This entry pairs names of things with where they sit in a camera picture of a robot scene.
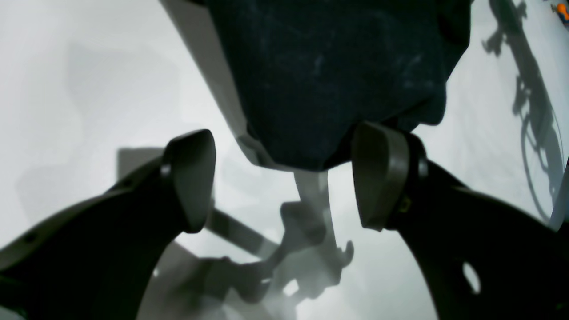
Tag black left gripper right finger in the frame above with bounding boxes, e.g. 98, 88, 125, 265
351, 122, 568, 320

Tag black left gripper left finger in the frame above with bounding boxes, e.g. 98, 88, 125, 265
0, 129, 216, 320

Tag black t-shirt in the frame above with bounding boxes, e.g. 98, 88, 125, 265
204, 0, 472, 172

